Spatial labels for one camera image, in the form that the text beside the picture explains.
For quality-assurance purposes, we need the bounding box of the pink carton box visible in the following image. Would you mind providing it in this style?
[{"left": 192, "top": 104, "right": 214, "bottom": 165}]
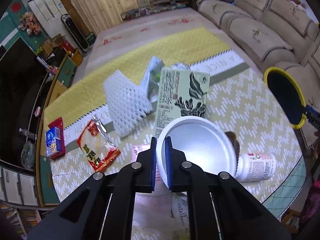
[{"left": 130, "top": 144, "right": 161, "bottom": 185}]

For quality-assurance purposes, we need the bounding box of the white round plastic bowl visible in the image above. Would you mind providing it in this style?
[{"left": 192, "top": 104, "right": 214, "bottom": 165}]
[{"left": 156, "top": 116, "right": 237, "bottom": 185}]

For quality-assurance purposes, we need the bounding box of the red snack wrapper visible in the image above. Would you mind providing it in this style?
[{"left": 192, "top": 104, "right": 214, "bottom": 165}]
[{"left": 76, "top": 115, "right": 120, "bottom": 172}]

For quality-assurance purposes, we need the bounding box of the white foam fruit net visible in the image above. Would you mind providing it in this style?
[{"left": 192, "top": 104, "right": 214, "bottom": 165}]
[{"left": 103, "top": 70, "right": 153, "bottom": 138}]

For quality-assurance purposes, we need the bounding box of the green printed carton box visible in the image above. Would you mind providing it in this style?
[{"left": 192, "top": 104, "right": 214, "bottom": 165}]
[{"left": 155, "top": 67, "right": 210, "bottom": 138}]

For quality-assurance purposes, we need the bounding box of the white pill bottle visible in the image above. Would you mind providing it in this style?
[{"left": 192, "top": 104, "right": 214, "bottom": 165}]
[{"left": 235, "top": 153, "right": 277, "bottom": 182}]

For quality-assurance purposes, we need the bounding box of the clear green plastic bottle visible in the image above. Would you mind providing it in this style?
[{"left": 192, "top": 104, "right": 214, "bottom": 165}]
[{"left": 139, "top": 56, "right": 165, "bottom": 102}]

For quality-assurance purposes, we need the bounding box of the white tissue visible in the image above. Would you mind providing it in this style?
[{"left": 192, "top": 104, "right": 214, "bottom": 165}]
[{"left": 170, "top": 62, "right": 190, "bottom": 70}]

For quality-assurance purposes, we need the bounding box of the yellow rimmed trash bin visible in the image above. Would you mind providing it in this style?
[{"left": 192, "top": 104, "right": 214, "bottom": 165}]
[{"left": 263, "top": 67, "right": 306, "bottom": 129}]

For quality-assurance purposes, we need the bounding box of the green patterned tablecloth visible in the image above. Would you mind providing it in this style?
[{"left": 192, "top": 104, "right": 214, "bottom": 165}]
[{"left": 44, "top": 28, "right": 306, "bottom": 218}]

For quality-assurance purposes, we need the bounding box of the blue tissue pack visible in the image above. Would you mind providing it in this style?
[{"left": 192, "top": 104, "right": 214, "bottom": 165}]
[{"left": 46, "top": 126, "right": 62, "bottom": 158}]

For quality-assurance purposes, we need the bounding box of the red tray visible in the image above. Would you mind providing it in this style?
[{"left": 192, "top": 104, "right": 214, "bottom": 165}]
[{"left": 46, "top": 117, "right": 66, "bottom": 159}]

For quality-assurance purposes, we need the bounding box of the glass ashtray bowl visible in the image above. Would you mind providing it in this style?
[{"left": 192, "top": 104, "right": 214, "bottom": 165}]
[{"left": 21, "top": 141, "right": 36, "bottom": 170}]

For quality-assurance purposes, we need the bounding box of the yellow green tv cabinet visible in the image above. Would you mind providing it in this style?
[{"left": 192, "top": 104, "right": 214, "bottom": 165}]
[{"left": 35, "top": 52, "right": 76, "bottom": 207}]

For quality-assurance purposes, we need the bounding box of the white drawer cabinet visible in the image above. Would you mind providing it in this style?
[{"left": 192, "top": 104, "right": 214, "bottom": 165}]
[{"left": 1, "top": 166, "right": 39, "bottom": 206}]

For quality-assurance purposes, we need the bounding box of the floral floor mat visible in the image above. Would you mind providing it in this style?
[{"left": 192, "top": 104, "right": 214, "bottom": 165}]
[{"left": 85, "top": 8, "right": 220, "bottom": 76}]

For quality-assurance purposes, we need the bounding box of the black tower fan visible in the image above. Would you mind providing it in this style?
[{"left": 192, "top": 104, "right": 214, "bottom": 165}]
[{"left": 61, "top": 14, "right": 89, "bottom": 53}]

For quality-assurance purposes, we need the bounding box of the black television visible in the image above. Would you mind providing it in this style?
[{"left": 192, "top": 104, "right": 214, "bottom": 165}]
[{"left": 1, "top": 38, "right": 48, "bottom": 167}]

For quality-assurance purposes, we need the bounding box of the beige sofa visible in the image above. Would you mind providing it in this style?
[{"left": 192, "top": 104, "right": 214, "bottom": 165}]
[{"left": 191, "top": 0, "right": 320, "bottom": 153}]

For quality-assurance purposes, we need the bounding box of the white standing air conditioner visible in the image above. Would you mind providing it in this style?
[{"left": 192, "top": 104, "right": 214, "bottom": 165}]
[{"left": 28, "top": 0, "right": 67, "bottom": 38}]

